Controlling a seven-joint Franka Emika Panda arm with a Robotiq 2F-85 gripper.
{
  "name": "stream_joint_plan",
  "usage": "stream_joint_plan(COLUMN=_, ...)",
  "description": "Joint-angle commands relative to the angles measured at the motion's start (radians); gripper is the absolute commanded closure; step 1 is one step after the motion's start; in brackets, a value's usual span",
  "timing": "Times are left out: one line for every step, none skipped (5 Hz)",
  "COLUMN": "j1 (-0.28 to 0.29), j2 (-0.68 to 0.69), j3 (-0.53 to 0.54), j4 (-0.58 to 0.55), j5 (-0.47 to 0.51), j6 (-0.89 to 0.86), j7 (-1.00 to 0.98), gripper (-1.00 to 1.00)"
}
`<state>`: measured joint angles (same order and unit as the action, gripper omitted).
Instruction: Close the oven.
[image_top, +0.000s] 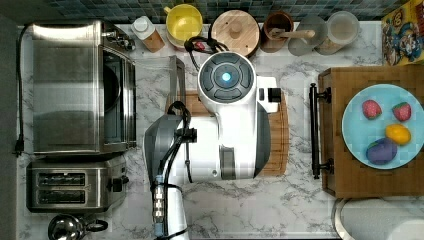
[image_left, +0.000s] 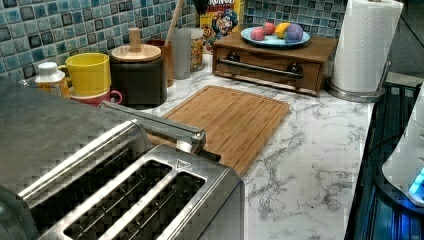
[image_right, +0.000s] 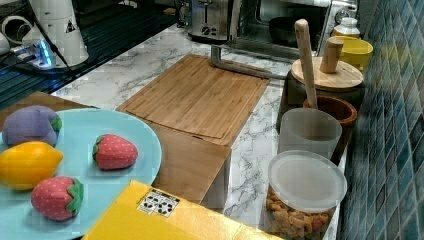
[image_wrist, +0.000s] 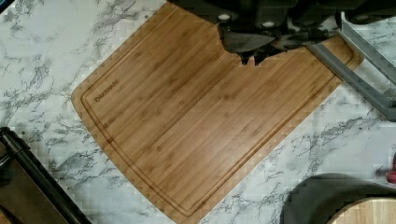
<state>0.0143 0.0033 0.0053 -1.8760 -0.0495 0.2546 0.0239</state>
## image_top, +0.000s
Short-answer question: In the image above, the stainless steel two-slot toaster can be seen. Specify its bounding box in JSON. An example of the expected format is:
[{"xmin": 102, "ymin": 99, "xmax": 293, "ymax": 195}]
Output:
[{"xmin": 26, "ymin": 158, "xmax": 129, "ymax": 213}]

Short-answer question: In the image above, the yellow cup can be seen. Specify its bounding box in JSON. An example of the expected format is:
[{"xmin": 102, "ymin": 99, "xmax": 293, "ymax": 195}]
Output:
[{"xmin": 164, "ymin": 4, "xmax": 203, "ymax": 47}]

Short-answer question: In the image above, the clear plastic container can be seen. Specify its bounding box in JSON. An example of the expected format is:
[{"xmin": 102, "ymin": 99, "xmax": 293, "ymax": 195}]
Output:
[{"xmin": 315, "ymin": 11, "xmax": 360, "ymax": 55}]

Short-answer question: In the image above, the wooden drawer box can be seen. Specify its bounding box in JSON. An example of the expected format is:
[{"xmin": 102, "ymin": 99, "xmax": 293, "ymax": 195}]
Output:
[{"xmin": 316, "ymin": 65, "xmax": 423, "ymax": 198}]

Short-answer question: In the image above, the brown utensil jar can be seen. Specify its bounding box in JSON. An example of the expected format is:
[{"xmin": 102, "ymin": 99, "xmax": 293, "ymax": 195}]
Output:
[{"xmin": 260, "ymin": 11, "xmax": 294, "ymax": 53}]

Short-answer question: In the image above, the black round pan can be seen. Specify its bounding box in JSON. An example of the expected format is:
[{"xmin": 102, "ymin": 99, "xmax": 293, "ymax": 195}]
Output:
[{"xmin": 103, "ymin": 65, "xmax": 121, "ymax": 112}]

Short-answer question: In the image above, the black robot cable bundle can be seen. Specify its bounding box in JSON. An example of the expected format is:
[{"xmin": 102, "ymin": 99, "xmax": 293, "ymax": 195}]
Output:
[{"xmin": 151, "ymin": 100, "xmax": 198, "ymax": 239}]

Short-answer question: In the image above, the purple toy plum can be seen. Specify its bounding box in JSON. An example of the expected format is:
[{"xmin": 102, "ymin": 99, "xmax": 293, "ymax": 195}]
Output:
[{"xmin": 366, "ymin": 138, "xmax": 398, "ymax": 165}]

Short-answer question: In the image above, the glass oven door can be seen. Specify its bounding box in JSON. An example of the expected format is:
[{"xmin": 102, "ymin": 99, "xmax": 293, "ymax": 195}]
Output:
[{"xmin": 135, "ymin": 55, "xmax": 185, "ymax": 111}]

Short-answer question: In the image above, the bamboo cutting board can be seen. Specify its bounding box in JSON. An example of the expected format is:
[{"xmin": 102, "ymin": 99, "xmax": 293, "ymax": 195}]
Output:
[{"xmin": 176, "ymin": 90, "xmax": 290, "ymax": 176}]

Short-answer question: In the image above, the colourful cereal box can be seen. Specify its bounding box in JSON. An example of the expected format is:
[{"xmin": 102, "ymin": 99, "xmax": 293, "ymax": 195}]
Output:
[{"xmin": 382, "ymin": 0, "xmax": 424, "ymax": 66}]

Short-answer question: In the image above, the shiny metal kettle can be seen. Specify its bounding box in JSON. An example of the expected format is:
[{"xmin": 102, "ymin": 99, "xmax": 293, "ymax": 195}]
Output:
[{"xmin": 47, "ymin": 214, "xmax": 109, "ymax": 240}]

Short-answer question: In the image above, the stainless steel toaster oven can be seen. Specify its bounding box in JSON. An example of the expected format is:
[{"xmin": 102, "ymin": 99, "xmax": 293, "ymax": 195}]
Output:
[{"xmin": 32, "ymin": 20, "xmax": 136, "ymax": 155}]

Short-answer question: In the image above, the toy strawberry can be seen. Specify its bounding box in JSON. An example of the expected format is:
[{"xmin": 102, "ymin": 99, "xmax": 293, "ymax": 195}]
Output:
[
  {"xmin": 362, "ymin": 100, "xmax": 382, "ymax": 120},
  {"xmin": 392, "ymin": 102, "xmax": 412, "ymax": 122}
]

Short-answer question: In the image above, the wooden spoon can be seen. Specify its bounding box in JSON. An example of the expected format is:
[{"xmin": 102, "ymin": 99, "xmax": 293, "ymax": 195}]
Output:
[{"xmin": 270, "ymin": 28, "xmax": 315, "ymax": 38}]

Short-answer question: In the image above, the yellow toy lemon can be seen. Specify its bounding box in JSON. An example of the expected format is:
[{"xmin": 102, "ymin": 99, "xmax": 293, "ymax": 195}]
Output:
[{"xmin": 385, "ymin": 124, "xmax": 411, "ymax": 145}]

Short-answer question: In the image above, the black drawer handle bar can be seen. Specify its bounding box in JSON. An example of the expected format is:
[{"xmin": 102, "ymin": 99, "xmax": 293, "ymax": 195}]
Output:
[{"xmin": 309, "ymin": 83, "xmax": 332, "ymax": 179}]

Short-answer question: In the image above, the light blue plate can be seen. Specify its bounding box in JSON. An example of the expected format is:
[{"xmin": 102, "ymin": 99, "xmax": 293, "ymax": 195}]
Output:
[{"xmin": 341, "ymin": 84, "xmax": 424, "ymax": 170}]

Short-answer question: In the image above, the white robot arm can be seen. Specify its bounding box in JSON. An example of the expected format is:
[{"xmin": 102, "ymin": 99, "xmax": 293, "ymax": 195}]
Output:
[{"xmin": 143, "ymin": 51, "xmax": 282, "ymax": 240}]

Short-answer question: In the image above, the white-capped spice bottle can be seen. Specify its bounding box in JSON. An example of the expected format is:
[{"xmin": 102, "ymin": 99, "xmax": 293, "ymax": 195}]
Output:
[{"xmin": 131, "ymin": 16, "xmax": 165, "ymax": 53}]

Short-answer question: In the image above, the black oven power cord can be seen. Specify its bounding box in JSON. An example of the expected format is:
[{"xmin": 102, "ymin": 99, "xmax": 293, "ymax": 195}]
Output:
[{"xmin": 12, "ymin": 23, "xmax": 32, "ymax": 158}]

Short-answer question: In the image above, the left toy strawberry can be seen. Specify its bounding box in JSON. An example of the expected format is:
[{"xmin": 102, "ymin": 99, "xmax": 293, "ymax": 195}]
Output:
[{"xmin": 362, "ymin": 100, "xmax": 382, "ymax": 120}]

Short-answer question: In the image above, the right toy strawberry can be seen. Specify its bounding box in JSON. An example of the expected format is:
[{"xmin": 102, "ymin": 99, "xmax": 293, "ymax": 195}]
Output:
[{"xmin": 392, "ymin": 102, "xmax": 412, "ymax": 122}]

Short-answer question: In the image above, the round wooden lid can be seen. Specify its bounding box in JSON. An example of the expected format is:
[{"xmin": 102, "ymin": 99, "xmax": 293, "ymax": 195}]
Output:
[{"xmin": 209, "ymin": 10, "xmax": 260, "ymax": 57}]

